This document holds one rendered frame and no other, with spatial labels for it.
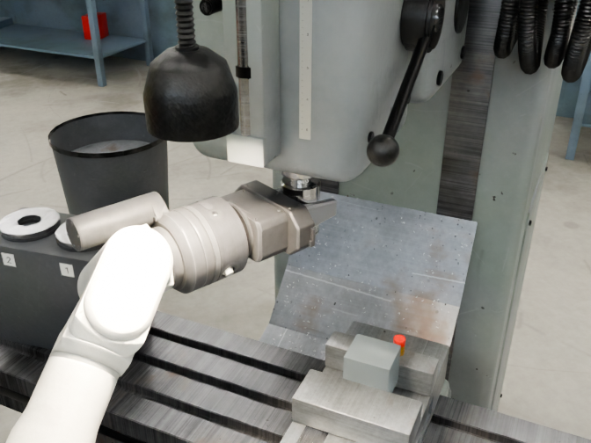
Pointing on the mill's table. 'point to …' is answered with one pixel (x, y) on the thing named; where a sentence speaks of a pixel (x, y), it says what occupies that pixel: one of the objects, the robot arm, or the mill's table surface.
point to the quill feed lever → (417, 32)
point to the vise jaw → (355, 410)
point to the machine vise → (420, 384)
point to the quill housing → (326, 82)
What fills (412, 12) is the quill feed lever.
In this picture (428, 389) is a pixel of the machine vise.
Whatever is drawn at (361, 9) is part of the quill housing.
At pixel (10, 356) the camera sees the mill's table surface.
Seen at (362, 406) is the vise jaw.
